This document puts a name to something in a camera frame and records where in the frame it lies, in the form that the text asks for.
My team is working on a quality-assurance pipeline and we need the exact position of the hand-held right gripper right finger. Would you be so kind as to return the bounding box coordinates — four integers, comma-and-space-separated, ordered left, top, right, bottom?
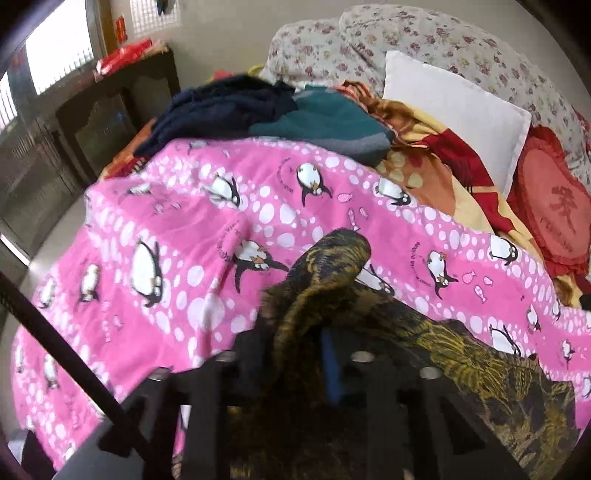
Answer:
322, 328, 527, 480

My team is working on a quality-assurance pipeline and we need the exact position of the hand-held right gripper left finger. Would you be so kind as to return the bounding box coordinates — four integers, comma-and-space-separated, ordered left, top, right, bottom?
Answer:
99, 295, 287, 480

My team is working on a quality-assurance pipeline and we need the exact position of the dark floral patterned garment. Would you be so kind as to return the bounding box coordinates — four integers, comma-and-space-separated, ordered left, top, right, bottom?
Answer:
222, 228, 585, 480

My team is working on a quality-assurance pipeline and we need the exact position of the dark navy clothes pile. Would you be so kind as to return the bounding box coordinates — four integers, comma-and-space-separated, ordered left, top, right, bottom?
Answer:
134, 76, 298, 158

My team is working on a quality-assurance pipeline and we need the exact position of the pink penguin print blanket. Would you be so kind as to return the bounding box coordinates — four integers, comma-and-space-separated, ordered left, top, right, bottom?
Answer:
9, 136, 591, 476

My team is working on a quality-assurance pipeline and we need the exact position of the thin black bar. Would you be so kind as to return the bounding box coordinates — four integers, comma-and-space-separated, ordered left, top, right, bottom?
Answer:
0, 271, 148, 467

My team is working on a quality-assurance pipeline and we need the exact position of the red and yellow blanket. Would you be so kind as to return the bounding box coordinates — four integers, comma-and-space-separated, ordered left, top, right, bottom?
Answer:
339, 80, 573, 308

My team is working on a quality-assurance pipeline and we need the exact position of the teal folded cloth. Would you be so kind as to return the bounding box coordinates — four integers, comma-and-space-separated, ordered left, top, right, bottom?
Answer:
249, 84, 398, 160

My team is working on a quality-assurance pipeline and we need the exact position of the red heart-shaped cushion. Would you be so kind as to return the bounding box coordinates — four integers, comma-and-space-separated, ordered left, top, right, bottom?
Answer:
505, 124, 591, 296

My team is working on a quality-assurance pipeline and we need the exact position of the white pillow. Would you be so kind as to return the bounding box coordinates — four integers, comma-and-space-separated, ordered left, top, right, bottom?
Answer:
382, 50, 533, 199

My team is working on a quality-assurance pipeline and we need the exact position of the dark wooden side table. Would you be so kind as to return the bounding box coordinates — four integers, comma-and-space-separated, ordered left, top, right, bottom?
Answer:
51, 46, 182, 190

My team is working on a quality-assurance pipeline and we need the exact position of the red plastic bag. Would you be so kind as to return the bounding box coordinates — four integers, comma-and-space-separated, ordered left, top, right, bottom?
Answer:
95, 38, 155, 77

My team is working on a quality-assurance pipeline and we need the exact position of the floral upholstered headboard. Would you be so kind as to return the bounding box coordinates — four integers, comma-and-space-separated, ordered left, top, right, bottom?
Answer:
263, 4, 591, 178

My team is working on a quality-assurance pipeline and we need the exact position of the barred window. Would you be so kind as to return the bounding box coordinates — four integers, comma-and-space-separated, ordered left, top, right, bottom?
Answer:
0, 9, 107, 130

